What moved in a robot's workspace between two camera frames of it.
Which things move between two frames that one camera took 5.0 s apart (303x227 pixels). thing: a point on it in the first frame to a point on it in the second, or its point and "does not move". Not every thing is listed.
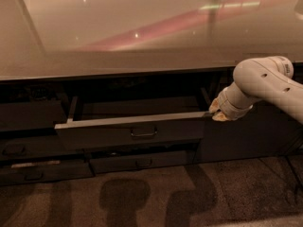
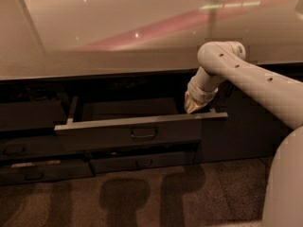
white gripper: x=223 y=106 to x=200 y=92
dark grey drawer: x=31 y=115 does not move
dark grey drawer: x=127 y=121 does not move
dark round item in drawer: x=40 y=93 does not move
